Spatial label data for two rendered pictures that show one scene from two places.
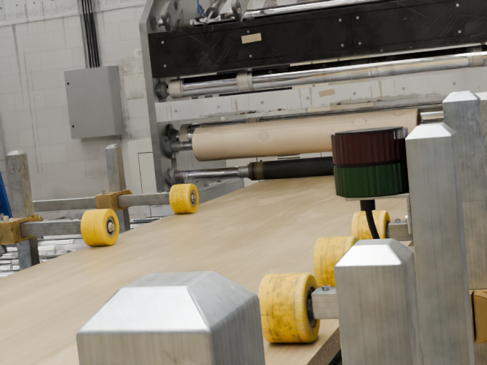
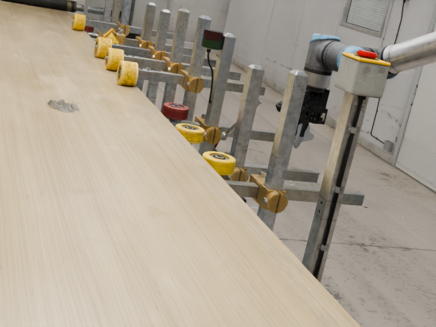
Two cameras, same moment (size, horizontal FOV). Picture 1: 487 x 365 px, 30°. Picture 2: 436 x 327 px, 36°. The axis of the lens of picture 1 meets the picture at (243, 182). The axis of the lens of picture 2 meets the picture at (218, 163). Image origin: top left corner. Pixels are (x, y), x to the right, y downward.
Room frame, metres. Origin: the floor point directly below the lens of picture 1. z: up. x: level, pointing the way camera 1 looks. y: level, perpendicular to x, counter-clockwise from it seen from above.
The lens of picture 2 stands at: (-0.85, 1.16, 1.33)
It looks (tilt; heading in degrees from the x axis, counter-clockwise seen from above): 16 degrees down; 319
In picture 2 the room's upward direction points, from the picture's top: 12 degrees clockwise
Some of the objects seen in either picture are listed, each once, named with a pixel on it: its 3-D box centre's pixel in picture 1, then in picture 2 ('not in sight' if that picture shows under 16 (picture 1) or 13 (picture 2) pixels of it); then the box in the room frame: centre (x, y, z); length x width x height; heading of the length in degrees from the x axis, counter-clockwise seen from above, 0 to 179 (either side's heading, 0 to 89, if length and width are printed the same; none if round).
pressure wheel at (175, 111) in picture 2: not in sight; (173, 122); (0.77, -0.06, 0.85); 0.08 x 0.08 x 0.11
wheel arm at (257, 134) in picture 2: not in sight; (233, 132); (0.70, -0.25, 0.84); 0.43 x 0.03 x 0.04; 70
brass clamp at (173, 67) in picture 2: not in sight; (172, 67); (1.19, -0.32, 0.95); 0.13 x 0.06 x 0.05; 160
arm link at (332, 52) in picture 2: not in sight; (348, 59); (0.50, -0.47, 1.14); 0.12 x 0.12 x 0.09; 82
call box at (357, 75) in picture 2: not in sight; (361, 76); (-0.02, 0.11, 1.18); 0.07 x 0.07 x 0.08; 70
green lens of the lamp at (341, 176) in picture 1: (372, 177); (211, 43); (0.71, -0.10, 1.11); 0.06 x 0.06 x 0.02
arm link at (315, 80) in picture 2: not in sight; (314, 79); (0.62, -0.48, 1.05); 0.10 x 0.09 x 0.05; 160
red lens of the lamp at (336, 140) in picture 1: (369, 145); (213, 35); (0.71, -0.10, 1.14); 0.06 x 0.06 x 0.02
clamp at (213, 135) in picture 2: not in sight; (206, 130); (0.71, -0.15, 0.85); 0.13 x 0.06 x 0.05; 160
